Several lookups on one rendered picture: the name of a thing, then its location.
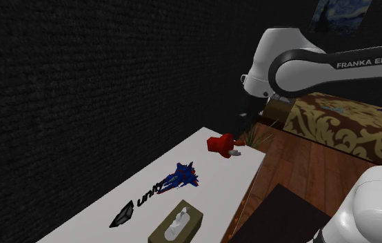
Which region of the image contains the green spiky plant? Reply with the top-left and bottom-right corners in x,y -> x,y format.
243,120 -> 277,150

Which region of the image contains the red toy with grey tip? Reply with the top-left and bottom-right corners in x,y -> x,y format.
206,133 -> 246,159

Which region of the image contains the bed with brown gold cover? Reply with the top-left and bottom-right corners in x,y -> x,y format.
261,92 -> 382,163

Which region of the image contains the white table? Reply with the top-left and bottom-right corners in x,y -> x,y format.
35,126 -> 266,243

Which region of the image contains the blue and red toy jet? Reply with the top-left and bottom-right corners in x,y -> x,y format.
157,161 -> 200,195

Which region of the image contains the dark robot stand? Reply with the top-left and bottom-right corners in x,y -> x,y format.
228,183 -> 333,243

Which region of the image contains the olive tissue box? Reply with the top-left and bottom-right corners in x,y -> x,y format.
147,199 -> 204,243

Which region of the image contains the blue night sky wall picture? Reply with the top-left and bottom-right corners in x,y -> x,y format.
309,0 -> 374,37

